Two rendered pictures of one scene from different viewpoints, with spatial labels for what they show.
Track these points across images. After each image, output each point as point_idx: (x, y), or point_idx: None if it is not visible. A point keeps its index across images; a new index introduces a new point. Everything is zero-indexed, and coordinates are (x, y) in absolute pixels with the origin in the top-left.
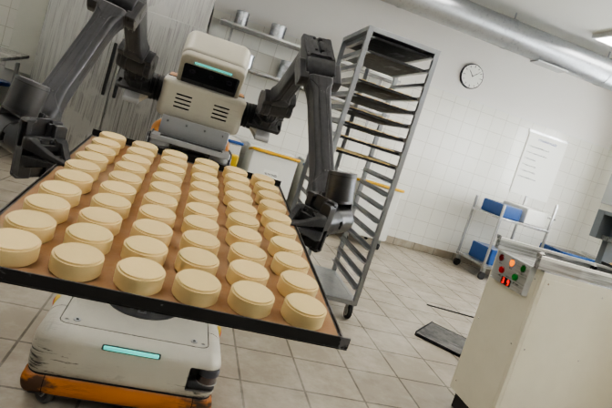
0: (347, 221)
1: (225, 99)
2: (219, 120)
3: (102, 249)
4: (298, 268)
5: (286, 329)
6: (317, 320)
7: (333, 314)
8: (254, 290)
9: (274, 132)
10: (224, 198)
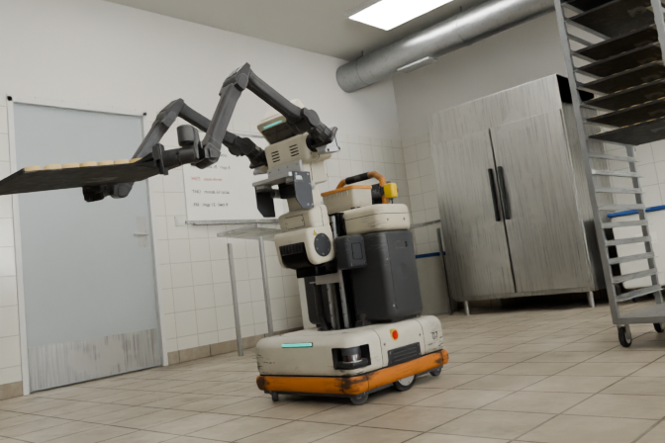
0: (185, 151)
1: (292, 139)
2: (295, 155)
3: None
4: (63, 164)
5: (14, 174)
6: (25, 168)
7: (47, 169)
8: None
9: (328, 141)
10: None
